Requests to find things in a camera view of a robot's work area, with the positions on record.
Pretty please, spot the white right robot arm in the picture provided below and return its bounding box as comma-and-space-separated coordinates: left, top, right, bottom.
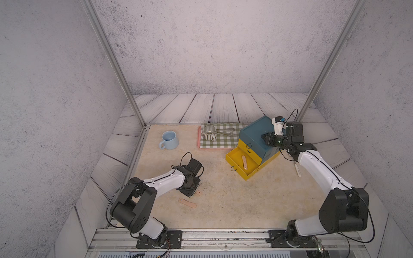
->
261, 116, 372, 241

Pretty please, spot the grey aluminium corner post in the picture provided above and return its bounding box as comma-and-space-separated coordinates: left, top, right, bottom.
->
295, 0, 367, 122
80, 0, 146, 127

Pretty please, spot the grey aluminium corner post right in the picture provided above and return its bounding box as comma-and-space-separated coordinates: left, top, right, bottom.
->
295, 0, 367, 122

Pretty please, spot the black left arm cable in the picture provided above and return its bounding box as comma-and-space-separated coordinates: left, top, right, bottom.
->
105, 182, 143, 229

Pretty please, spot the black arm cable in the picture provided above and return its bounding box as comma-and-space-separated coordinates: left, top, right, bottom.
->
105, 182, 143, 229
335, 188, 375, 258

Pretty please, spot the teal drawer cabinet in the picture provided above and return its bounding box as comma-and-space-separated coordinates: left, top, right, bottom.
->
239, 116, 279, 161

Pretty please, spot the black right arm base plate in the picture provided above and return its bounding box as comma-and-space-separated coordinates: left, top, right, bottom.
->
266, 230, 317, 248

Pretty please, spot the green checkered cloth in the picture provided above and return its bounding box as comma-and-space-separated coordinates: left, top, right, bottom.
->
201, 123, 247, 149

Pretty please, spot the light blue ceramic mug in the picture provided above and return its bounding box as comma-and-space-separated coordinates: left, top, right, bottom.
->
159, 131, 179, 150

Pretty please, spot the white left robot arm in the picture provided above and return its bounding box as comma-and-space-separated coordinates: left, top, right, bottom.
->
109, 158, 204, 245

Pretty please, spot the pink fruit knife front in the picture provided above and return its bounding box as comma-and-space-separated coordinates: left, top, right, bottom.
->
178, 198, 197, 209

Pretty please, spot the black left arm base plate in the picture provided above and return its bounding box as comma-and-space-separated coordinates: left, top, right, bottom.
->
136, 230, 183, 249

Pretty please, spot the grey aluminium corner post left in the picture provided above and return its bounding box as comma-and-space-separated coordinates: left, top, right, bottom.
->
80, 0, 146, 127

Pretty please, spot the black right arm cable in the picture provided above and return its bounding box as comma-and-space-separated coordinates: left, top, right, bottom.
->
335, 188, 375, 258

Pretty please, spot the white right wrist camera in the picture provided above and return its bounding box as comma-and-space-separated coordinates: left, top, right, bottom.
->
271, 116, 286, 135

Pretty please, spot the pink plastic tray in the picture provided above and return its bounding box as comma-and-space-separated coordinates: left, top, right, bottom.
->
197, 126, 202, 148

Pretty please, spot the aluminium front rail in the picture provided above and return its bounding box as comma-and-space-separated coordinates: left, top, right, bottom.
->
86, 229, 370, 258

